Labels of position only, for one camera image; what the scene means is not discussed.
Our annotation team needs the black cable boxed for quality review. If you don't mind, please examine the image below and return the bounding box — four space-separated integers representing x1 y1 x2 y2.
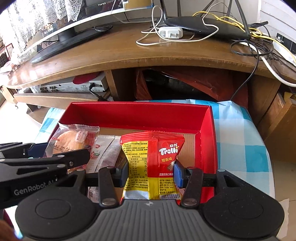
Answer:
230 21 275 101

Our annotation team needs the black television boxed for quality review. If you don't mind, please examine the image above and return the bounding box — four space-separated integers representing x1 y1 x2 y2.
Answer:
0 0 130 64

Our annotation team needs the blue white checkered tablecloth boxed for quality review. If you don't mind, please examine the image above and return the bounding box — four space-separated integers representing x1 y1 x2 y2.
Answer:
35 99 275 204

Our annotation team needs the yellow cable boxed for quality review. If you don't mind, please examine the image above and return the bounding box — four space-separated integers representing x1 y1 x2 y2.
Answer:
193 11 278 43

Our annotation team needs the black router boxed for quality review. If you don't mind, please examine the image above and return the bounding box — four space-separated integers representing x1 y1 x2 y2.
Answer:
159 0 251 41

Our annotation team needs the small cardboard box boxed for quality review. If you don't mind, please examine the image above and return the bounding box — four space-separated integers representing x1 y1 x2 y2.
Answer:
126 0 154 8

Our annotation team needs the orange bag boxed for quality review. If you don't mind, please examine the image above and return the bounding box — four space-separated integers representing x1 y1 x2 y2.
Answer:
135 67 249 102

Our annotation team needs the red cardboard box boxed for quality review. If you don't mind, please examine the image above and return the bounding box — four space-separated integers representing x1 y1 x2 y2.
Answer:
50 101 219 204

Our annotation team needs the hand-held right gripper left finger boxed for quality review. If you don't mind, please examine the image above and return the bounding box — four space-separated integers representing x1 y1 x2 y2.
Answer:
55 160 129 207

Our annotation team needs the wooden TV stand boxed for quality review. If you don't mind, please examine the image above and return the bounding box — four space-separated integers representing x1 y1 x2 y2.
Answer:
0 19 296 163

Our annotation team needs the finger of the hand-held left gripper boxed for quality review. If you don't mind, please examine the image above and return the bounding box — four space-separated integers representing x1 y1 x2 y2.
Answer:
0 142 50 159
0 149 90 175

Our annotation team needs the bun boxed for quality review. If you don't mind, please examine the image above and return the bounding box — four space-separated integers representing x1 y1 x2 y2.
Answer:
44 123 100 160

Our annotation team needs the thin white cable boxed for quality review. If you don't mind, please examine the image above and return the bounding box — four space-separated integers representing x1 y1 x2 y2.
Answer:
136 5 220 46

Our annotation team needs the brown side box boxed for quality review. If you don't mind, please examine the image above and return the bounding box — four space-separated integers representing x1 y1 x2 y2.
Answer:
257 83 296 163

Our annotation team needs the red yellow gummy packet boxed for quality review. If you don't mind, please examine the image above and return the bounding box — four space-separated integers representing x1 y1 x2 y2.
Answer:
120 130 186 201

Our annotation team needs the white power strip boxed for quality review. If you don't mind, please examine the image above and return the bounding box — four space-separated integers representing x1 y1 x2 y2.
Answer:
272 42 296 62

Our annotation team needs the black socket box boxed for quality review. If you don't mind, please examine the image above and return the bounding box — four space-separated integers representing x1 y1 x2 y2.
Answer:
276 32 296 50

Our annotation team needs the thick white cable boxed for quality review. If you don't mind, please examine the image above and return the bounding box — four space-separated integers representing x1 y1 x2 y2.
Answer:
240 40 296 88

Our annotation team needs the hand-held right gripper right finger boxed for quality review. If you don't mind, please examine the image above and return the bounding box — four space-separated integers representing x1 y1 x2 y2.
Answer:
173 161 242 208

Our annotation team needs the white packet green label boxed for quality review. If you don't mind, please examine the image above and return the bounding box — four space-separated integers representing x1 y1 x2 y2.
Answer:
87 136 122 204

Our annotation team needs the red table tennis paddle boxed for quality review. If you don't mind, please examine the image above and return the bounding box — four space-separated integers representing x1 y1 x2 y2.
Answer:
72 74 105 85

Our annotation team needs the white power adapter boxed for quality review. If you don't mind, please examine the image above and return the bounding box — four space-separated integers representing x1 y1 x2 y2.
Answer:
158 26 184 39

